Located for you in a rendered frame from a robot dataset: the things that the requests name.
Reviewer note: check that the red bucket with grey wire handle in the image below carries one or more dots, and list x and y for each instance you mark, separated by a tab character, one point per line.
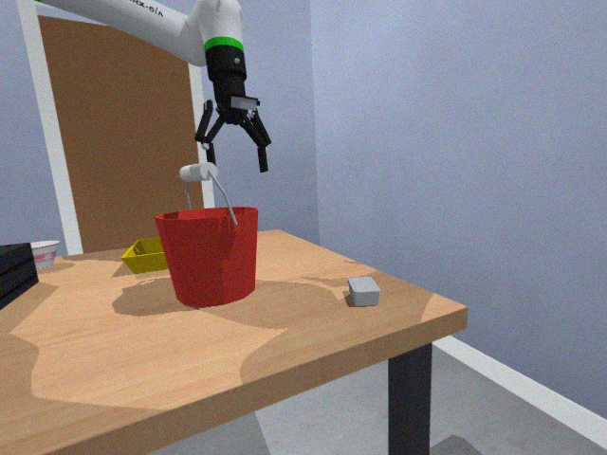
211	253

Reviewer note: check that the yellow square tray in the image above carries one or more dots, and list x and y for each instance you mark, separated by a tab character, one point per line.
140	263

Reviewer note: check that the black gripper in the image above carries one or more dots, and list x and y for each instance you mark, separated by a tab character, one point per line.
224	85

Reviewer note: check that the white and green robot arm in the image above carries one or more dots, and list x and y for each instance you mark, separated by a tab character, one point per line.
220	22

